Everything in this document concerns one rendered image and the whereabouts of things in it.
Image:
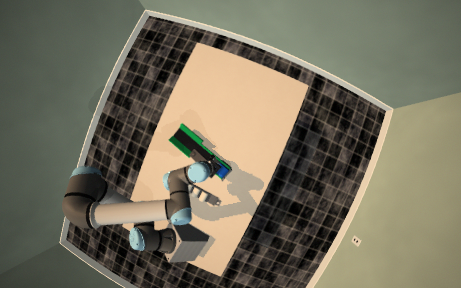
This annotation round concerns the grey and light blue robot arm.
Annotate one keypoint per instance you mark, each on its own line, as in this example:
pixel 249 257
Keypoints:
pixel 86 182

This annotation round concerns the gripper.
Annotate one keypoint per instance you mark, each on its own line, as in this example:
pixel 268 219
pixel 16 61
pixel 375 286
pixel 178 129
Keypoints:
pixel 215 163

